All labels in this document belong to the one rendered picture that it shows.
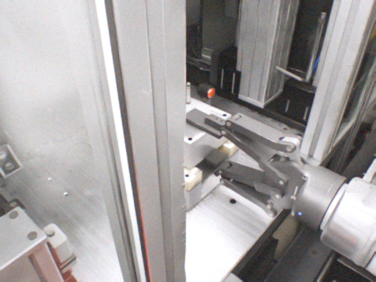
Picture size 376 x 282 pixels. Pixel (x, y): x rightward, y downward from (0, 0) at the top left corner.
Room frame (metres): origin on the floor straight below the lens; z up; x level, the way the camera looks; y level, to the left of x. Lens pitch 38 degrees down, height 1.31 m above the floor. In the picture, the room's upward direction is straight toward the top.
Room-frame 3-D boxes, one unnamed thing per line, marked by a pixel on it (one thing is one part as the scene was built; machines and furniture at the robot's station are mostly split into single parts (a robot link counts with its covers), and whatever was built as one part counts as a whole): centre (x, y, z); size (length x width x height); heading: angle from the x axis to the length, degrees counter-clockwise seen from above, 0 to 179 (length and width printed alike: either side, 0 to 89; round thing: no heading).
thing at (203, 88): (0.52, -0.03, 0.96); 0.03 x 0.03 x 0.12; 48
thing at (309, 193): (0.29, -0.14, 1.00); 0.09 x 0.07 x 0.08; 48
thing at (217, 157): (0.39, -0.03, 0.98); 0.07 x 0.03 x 0.01; 48
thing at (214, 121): (0.37, -0.05, 1.05); 0.05 x 0.01 x 0.03; 48
